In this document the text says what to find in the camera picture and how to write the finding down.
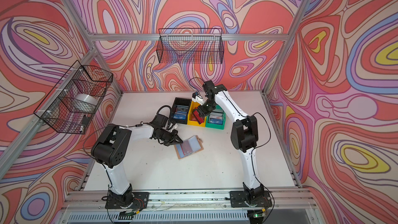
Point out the black wire basket wall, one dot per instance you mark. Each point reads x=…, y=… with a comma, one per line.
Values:
x=190, y=46
x=58, y=112

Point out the black wire basket back wall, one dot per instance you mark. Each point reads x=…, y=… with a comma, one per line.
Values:
x=190, y=46

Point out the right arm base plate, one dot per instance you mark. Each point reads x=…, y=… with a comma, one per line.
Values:
x=240, y=199

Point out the silver tape roll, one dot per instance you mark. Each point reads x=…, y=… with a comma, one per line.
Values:
x=84, y=103

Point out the black plastic bin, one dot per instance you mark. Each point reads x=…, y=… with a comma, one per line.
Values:
x=180, y=110

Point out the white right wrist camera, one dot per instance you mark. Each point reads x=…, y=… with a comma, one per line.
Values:
x=196, y=97

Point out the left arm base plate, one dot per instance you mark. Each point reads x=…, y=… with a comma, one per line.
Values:
x=130, y=200

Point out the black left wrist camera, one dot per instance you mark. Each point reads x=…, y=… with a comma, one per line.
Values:
x=164, y=121

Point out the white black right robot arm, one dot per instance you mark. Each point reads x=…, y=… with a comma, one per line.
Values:
x=244, y=133

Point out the yellow plastic bin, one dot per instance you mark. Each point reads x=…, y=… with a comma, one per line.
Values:
x=193, y=107

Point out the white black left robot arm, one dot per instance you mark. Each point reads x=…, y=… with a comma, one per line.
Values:
x=111, y=147

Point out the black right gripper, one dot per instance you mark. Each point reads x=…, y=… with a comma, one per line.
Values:
x=204, y=112

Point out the brown leather card holder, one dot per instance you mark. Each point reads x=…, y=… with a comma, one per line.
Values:
x=188, y=147

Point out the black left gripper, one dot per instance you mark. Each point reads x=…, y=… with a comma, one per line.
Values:
x=173, y=140

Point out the black wire basket left wall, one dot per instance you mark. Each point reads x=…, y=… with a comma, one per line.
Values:
x=58, y=112

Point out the green plastic bin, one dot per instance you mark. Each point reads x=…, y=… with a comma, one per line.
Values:
x=216, y=119

